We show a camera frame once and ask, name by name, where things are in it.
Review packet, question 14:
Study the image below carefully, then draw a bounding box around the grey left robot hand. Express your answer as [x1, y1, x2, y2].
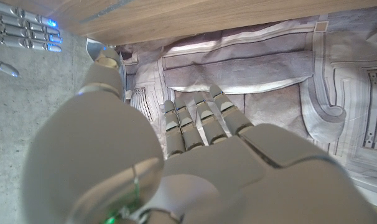
[22, 46, 377, 224]

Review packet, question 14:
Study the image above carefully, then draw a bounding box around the printed sofa room backdrop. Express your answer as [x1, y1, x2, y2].
[85, 6, 377, 215]

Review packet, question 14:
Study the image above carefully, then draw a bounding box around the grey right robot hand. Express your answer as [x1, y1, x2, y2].
[0, 0, 63, 78]

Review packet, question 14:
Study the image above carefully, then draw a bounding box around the long grey tape strip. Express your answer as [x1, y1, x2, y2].
[79, 0, 134, 24]

